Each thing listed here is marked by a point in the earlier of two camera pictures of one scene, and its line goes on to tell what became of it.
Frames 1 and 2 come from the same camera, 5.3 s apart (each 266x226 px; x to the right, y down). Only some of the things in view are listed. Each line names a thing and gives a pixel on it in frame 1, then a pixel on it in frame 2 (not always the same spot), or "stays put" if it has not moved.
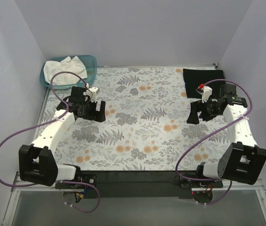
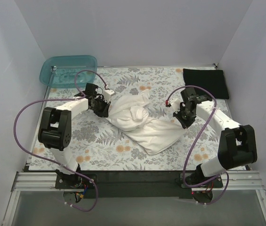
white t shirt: x=75 y=66 -> x=129 y=115
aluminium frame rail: x=15 y=187 stays put
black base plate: x=113 y=184 stays put
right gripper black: x=199 y=110 -> x=182 y=117
